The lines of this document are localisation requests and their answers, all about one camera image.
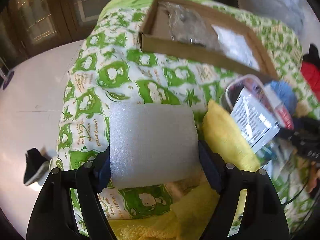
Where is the pink cartoon zip pouch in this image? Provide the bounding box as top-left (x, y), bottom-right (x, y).
top-left (222, 74), bottom-right (294, 152)

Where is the yellow towel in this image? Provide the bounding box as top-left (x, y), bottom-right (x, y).
top-left (107, 99), bottom-right (262, 240)

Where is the white foam block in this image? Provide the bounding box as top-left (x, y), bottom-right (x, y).
top-left (110, 103), bottom-right (201, 189)

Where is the person right hand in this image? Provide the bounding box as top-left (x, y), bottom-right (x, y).
top-left (306, 162), bottom-right (319, 193)

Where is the blue towel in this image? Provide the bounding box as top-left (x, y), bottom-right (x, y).
top-left (269, 80), bottom-right (298, 115)

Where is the black shoe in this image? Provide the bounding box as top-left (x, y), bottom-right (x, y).
top-left (23, 148), bottom-right (49, 186)

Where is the red cushion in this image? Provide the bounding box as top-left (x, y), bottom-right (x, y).
top-left (300, 61), bottom-right (319, 94)

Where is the white red wipes pack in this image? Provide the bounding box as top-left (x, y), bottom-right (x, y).
top-left (212, 25), bottom-right (260, 70)

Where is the grey silver foil packet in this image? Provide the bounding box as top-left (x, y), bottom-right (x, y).
top-left (159, 2), bottom-right (221, 51)

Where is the brown cardboard tray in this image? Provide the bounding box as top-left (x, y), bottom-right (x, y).
top-left (138, 0), bottom-right (278, 82)

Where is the wooden glass cabinet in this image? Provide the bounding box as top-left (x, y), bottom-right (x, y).
top-left (1, 0), bottom-right (111, 68)

